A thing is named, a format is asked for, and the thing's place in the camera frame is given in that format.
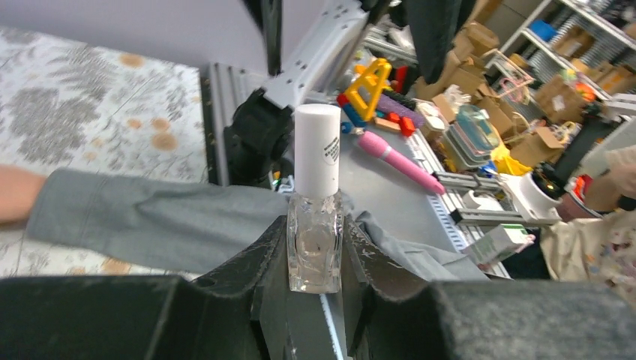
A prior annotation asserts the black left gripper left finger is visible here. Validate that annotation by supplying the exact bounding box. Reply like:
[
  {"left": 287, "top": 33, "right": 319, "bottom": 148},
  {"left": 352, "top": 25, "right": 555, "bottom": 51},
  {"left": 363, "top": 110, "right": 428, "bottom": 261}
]
[{"left": 0, "top": 216, "right": 290, "bottom": 360}]

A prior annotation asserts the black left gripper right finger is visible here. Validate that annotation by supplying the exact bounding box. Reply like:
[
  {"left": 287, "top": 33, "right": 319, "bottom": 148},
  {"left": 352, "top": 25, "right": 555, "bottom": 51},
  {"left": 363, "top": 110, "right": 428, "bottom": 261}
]
[{"left": 341, "top": 217, "right": 635, "bottom": 359}]

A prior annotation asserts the clear nail polish bottle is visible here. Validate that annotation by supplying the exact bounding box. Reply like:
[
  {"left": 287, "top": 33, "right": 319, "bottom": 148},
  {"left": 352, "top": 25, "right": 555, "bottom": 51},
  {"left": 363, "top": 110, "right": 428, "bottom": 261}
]
[{"left": 286, "top": 191, "right": 344, "bottom": 294}]

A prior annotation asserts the white nail polish cap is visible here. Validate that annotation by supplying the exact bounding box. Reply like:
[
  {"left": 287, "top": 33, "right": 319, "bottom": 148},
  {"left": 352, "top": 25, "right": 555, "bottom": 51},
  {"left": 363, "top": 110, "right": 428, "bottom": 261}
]
[{"left": 294, "top": 103, "right": 341, "bottom": 199}]

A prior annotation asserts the grey sleeved forearm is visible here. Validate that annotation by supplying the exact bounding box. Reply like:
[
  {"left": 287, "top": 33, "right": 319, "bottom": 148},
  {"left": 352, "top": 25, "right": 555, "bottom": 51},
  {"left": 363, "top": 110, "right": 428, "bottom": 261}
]
[{"left": 25, "top": 167, "right": 491, "bottom": 284}]

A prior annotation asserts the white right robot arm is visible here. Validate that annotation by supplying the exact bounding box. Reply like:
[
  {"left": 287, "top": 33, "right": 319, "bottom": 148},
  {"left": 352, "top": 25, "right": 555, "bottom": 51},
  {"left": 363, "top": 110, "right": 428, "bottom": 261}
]
[{"left": 206, "top": 1, "right": 389, "bottom": 188}]

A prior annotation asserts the person's hand with painted nails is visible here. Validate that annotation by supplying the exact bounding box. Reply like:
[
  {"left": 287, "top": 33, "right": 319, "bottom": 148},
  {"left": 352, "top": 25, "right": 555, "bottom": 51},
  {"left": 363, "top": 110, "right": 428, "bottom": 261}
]
[{"left": 1, "top": 165, "right": 47, "bottom": 224}]

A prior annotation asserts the white green carton box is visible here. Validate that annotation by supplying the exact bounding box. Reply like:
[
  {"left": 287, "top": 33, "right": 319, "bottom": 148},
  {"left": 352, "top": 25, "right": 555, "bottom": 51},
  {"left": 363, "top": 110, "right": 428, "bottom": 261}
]
[{"left": 462, "top": 223, "right": 536, "bottom": 268}]

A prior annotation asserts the white round device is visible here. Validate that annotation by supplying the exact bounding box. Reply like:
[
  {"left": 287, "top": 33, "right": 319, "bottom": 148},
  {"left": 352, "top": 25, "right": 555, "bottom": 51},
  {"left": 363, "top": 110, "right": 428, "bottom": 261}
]
[{"left": 499, "top": 172, "right": 562, "bottom": 225}]

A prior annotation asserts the pink handheld wand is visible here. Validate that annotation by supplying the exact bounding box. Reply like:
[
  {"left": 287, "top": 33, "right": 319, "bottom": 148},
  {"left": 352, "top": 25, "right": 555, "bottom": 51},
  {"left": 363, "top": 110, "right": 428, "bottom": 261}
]
[{"left": 358, "top": 131, "right": 446, "bottom": 195}]

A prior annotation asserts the yellow toy ladder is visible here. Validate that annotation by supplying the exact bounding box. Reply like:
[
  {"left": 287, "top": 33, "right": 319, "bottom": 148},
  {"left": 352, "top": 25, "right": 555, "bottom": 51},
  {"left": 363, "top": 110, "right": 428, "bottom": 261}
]
[{"left": 343, "top": 58, "right": 392, "bottom": 122}]

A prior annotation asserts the floral tablecloth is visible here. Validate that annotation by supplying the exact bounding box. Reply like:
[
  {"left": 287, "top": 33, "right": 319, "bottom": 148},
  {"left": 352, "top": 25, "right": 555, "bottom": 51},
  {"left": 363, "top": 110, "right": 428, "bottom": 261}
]
[{"left": 0, "top": 25, "right": 210, "bottom": 279}]

